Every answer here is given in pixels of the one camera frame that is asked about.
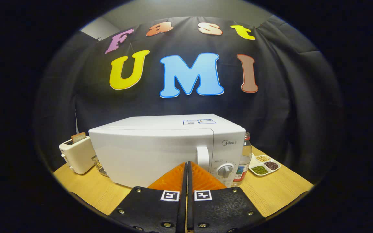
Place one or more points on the toast slice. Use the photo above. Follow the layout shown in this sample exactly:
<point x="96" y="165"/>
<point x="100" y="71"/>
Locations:
<point x="78" y="137"/>

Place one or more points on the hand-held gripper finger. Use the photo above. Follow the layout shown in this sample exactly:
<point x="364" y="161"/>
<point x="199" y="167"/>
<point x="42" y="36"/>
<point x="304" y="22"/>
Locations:
<point x="189" y="204"/>
<point x="182" y="200"/>

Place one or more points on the glass bottle with red label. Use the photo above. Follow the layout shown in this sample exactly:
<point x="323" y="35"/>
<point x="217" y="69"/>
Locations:
<point x="245" y="158"/>

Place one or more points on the white divided dish of beans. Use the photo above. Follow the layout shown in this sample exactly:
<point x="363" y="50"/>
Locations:
<point x="264" y="165"/>

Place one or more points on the white microwave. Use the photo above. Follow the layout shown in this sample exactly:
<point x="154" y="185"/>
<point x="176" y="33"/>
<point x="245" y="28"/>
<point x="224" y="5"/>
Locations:
<point x="147" y="152"/>

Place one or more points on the white toaster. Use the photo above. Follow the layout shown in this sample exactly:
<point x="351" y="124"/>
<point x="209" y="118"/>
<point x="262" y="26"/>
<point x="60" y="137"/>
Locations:
<point x="78" y="157"/>

